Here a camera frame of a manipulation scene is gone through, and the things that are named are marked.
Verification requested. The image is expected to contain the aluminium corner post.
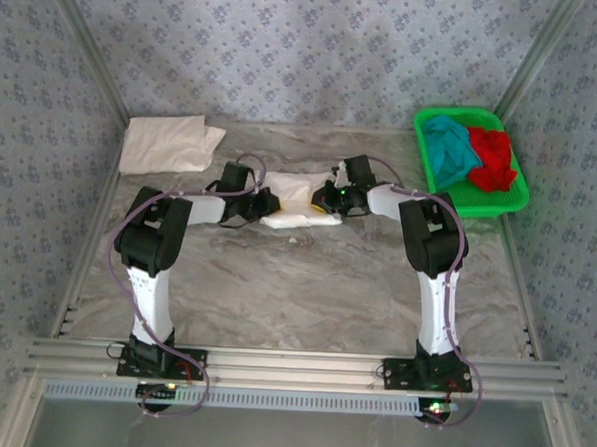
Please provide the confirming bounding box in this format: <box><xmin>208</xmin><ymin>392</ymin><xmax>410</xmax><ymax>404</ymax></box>
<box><xmin>33</xmin><ymin>0</ymin><xmax>137</xmax><ymax>124</ymax></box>
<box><xmin>492</xmin><ymin>0</ymin><xmax>588</xmax><ymax>130</ymax></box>

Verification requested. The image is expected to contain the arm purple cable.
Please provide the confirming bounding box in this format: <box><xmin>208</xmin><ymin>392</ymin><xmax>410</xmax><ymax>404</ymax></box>
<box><xmin>98</xmin><ymin>146</ymin><xmax>283</xmax><ymax>424</ymax></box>
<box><xmin>352</xmin><ymin>155</ymin><xmax>498</xmax><ymax>430</ymax></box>

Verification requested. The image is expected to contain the black controller board with LED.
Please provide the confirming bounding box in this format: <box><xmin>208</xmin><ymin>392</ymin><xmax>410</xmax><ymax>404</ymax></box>
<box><xmin>416</xmin><ymin>397</ymin><xmax>459</xmax><ymax>429</ymax></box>
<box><xmin>134</xmin><ymin>380</ymin><xmax>180</xmax><ymax>414</ymax></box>

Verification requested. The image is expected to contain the white t-shirt with red print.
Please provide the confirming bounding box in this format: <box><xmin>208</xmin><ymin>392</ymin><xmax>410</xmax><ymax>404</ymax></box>
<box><xmin>257</xmin><ymin>168</ymin><xmax>346</xmax><ymax>234</ymax></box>

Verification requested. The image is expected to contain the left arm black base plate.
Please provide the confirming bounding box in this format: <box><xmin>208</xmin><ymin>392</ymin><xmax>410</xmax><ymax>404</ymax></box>
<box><xmin>115</xmin><ymin>344</ymin><xmax>209</xmax><ymax>383</ymax></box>

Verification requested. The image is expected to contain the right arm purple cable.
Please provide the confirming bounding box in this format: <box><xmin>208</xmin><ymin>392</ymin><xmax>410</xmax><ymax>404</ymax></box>
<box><xmin>352</xmin><ymin>155</ymin><xmax>498</xmax><ymax>430</ymax></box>

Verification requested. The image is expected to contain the teal t-shirt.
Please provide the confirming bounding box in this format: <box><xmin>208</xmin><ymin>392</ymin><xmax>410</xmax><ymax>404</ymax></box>
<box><xmin>419</xmin><ymin>114</ymin><xmax>485</xmax><ymax>193</ymax></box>

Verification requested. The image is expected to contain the folded plain white t-shirt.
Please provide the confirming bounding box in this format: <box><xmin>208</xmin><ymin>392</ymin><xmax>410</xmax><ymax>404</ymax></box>
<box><xmin>118</xmin><ymin>109</ymin><xmax>229</xmax><ymax>183</ymax></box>

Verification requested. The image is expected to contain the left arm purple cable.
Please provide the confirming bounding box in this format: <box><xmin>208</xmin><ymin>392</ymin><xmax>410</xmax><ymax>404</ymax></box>
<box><xmin>98</xmin><ymin>146</ymin><xmax>283</xmax><ymax>424</ymax></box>

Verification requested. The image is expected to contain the aluminium cross rail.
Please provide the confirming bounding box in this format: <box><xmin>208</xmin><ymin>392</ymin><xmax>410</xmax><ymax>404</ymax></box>
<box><xmin>23</xmin><ymin>333</ymin><xmax>572</xmax><ymax>404</ymax></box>

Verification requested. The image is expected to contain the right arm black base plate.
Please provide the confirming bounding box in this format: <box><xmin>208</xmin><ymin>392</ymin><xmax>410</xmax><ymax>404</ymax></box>
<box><xmin>380</xmin><ymin>356</ymin><xmax>476</xmax><ymax>395</ymax></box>

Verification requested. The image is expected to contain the grey slotted cable duct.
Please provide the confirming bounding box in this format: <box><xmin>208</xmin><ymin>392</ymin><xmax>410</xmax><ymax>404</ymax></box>
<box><xmin>41</xmin><ymin>377</ymin><xmax>426</xmax><ymax>420</ymax></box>

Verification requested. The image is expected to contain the green plastic basket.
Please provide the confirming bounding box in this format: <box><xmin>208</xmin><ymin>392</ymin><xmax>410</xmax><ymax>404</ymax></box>
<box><xmin>408</xmin><ymin>103</ymin><xmax>535</xmax><ymax>221</ymax></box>

